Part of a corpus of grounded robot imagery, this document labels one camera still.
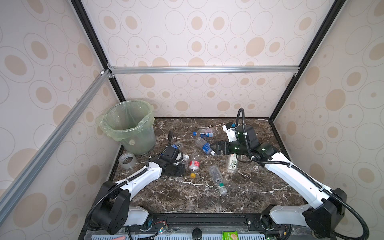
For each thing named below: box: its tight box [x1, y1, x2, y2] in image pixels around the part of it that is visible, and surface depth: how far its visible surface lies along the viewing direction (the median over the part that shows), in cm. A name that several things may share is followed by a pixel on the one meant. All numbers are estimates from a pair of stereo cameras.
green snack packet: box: [222, 230, 239, 240], surface depth 70 cm
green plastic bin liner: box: [96, 99, 156, 154], surface depth 91 cm
